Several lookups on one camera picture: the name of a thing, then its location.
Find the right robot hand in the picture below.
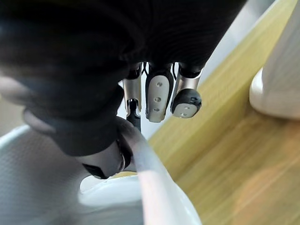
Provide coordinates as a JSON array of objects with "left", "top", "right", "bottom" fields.
[{"left": 0, "top": 0, "right": 248, "bottom": 180}]

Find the yellow wooden shoe rack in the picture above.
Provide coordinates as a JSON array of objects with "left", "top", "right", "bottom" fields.
[{"left": 148, "top": 0, "right": 300, "bottom": 225}]

